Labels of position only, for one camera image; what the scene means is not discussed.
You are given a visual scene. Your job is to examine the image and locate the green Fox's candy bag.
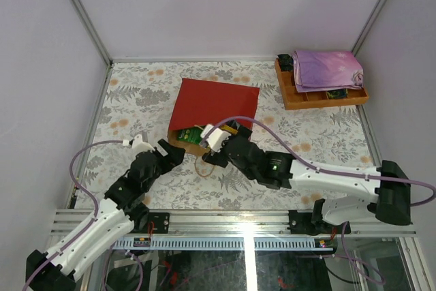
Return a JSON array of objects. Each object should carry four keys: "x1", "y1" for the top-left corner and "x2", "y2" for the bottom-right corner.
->
[{"x1": 176, "y1": 125, "x2": 204, "y2": 145}]

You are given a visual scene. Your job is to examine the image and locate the red brown paper bag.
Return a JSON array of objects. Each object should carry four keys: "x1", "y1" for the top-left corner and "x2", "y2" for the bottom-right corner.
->
[{"x1": 167, "y1": 78, "x2": 260, "y2": 157}]

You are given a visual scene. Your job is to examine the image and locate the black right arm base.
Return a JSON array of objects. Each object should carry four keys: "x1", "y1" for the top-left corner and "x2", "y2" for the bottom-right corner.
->
[{"x1": 287, "y1": 198, "x2": 345, "y2": 236}]

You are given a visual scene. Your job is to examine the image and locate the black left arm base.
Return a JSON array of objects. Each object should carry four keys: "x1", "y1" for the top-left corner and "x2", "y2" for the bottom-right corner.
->
[{"x1": 126, "y1": 212, "x2": 170, "y2": 235}]

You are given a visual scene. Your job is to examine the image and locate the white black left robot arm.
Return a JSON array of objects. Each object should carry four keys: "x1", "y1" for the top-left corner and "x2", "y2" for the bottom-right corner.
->
[{"x1": 23, "y1": 135, "x2": 185, "y2": 290}]

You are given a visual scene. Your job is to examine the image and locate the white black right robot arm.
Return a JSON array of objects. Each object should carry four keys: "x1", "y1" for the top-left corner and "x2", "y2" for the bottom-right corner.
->
[{"x1": 200, "y1": 121, "x2": 411, "y2": 236}]

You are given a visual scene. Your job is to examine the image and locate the yellow snack packet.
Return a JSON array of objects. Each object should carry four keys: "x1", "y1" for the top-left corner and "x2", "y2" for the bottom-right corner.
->
[{"x1": 220, "y1": 124, "x2": 238, "y2": 135}]

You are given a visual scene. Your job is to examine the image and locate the orange wooden compartment tray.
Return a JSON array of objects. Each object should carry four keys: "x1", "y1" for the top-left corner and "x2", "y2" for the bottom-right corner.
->
[{"x1": 275, "y1": 59, "x2": 369, "y2": 110}]

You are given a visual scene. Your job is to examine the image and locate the dark packet in tray corner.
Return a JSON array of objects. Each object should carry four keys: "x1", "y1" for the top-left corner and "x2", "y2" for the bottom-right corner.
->
[{"x1": 277, "y1": 54, "x2": 294, "y2": 72}]

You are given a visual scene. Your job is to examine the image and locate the purple princess print cloth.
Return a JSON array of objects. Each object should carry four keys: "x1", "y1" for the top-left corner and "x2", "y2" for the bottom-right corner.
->
[{"x1": 292, "y1": 50, "x2": 364, "y2": 93}]

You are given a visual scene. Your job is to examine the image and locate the dark green gold packet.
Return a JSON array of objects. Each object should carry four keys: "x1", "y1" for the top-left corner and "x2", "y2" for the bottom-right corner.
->
[{"x1": 326, "y1": 89, "x2": 348, "y2": 99}]

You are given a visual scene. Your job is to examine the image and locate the aluminium front rail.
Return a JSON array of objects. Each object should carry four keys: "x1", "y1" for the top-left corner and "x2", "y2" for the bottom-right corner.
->
[{"x1": 50, "y1": 209, "x2": 418, "y2": 237}]

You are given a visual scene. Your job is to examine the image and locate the blue grey cable duct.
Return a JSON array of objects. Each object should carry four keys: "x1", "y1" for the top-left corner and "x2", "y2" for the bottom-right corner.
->
[{"x1": 113, "y1": 236, "x2": 337, "y2": 251}]

